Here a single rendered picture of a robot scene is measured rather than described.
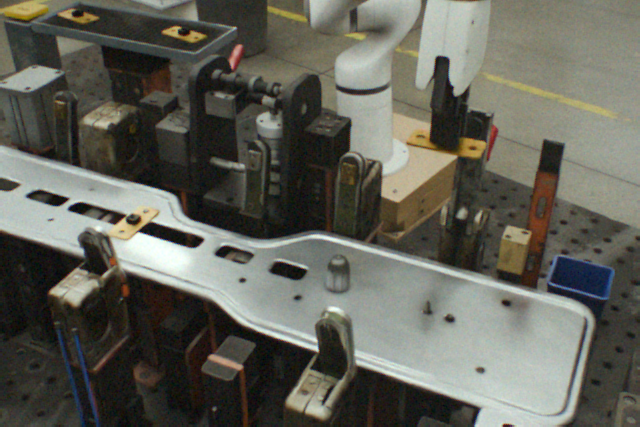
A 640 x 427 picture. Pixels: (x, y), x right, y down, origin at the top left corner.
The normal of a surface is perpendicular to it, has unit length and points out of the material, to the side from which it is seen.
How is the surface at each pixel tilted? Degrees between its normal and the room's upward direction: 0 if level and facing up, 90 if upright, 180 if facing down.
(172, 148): 90
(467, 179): 81
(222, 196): 0
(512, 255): 90
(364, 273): 0
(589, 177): 0
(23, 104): 90
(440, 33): 84
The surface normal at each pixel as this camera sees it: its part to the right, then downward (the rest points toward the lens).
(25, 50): -0.43, 0.49
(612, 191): 0.00, -0.84
